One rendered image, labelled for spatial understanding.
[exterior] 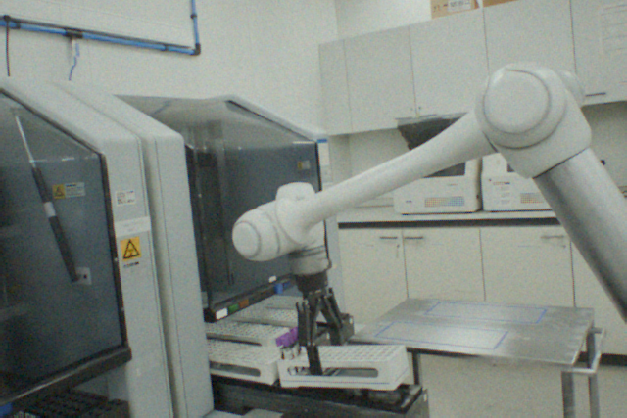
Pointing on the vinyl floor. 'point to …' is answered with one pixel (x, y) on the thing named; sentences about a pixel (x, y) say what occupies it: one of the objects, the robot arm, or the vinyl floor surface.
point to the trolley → (495, 338)
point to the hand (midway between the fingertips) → (326, 356)
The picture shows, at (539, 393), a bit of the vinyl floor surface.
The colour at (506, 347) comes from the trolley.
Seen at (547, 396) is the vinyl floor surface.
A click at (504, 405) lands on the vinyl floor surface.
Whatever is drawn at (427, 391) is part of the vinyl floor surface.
